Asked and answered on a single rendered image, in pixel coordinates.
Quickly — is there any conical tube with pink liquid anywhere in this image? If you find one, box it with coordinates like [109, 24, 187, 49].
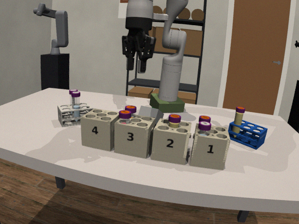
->
[119, 110, 131, 124]

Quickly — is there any blue tube rack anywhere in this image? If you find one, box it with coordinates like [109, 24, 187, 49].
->
[228, 120, 268, 150]

